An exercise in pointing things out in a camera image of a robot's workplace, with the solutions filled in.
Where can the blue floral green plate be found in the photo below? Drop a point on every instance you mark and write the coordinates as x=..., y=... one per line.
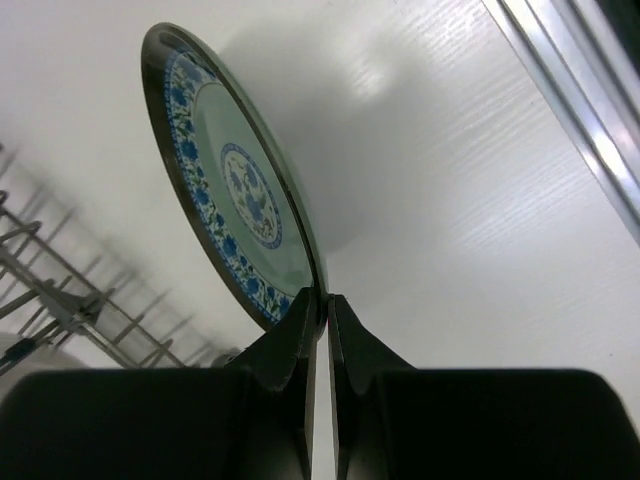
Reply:
x=239, y=189

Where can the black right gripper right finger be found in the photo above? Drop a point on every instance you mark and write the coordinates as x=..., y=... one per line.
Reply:
x=357, y=358

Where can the aluminium table frame rail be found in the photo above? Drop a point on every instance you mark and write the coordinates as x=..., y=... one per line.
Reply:
x=584, y=58

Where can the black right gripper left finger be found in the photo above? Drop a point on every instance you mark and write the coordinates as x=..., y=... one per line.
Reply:
x=267, y=403

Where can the grey wire dish rack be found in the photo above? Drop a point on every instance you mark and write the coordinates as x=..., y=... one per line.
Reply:
x=62, y=288

